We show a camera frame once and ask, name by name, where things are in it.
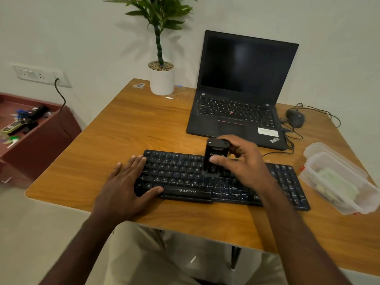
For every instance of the black laptop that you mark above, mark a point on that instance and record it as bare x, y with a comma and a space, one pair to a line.
246, 71

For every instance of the person's beige trousers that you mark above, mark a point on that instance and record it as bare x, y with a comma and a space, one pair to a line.
154, 258

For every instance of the person's right forearm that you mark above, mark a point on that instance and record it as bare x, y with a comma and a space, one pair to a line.
294, 240

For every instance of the black keyboard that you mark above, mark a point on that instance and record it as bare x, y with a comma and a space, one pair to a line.
178, 172

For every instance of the black table leg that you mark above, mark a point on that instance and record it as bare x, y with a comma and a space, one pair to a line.
235, 258

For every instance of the pale green cloth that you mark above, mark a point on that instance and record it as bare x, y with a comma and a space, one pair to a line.
337, 184

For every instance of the white wall socket plate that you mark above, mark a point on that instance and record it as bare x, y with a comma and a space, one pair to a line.
32, 74

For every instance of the yellow green handheld tool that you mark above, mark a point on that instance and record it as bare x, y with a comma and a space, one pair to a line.
11, 127

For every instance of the person's left middle finger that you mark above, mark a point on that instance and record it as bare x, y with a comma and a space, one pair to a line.
135, 167

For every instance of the small clear packet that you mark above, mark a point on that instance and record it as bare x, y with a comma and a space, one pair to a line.
138, 85

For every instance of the maroon side cabinet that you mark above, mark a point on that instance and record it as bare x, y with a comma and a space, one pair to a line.
44, 145

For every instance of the person's left thumb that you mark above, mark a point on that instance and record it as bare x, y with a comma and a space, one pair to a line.
153, 192

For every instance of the white plant pot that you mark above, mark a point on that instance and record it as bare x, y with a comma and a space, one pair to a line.
161, 81

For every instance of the person's left forearm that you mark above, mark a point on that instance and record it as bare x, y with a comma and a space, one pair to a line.
77, 252

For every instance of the clear plastic container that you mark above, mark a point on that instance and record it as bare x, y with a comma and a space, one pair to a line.
341, 186

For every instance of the person's right thumb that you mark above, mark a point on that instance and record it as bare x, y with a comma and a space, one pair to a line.
221, 161

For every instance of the person's left little finger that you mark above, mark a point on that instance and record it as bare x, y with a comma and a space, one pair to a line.
116, 172

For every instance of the blue small tool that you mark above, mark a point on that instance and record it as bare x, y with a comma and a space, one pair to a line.
21, 114

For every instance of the black handheld cleaning device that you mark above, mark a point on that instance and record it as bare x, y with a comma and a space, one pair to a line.
213, 145

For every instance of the black computer mouse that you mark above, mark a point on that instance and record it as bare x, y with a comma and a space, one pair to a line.
295, 118

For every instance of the person's right hand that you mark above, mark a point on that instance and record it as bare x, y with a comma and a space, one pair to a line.
249, 169

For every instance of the green bamboo plant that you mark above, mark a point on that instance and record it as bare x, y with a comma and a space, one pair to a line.
158, 14

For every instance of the person's left hand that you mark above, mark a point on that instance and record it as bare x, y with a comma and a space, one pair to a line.
118, 192

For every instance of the clear plastic container lid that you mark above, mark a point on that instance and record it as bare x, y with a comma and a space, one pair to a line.
322, 148

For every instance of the black gadget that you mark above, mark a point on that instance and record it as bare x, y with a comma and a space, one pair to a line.
38, 112

